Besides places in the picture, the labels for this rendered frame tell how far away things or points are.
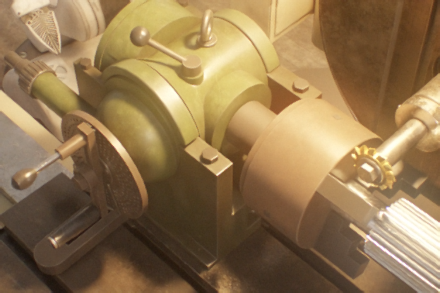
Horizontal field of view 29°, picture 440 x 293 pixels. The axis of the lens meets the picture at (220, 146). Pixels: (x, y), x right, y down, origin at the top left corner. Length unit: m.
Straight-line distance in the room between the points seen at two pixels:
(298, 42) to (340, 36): 1.81
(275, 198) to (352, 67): 0.34
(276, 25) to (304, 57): 1.62
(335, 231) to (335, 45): 0.34
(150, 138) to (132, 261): 0.25
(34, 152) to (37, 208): 0.45
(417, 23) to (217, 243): 0.45
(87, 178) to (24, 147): 0.68
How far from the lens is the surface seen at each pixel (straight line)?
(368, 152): 1.09
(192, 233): 1.36
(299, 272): 1.36
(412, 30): 1.24
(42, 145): 1.93
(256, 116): 1.22
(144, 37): 1.21
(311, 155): 1.12
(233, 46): 1.27
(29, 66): 1.38
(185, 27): 1.32
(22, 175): 1.14
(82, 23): 2.40
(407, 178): 1.20
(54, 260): 1.35
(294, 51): 3.14
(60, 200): 1.45
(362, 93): 1.41
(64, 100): 1.33
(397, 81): 1.32
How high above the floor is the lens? 2.15
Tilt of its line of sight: 50 degrees down
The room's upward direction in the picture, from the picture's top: straight up
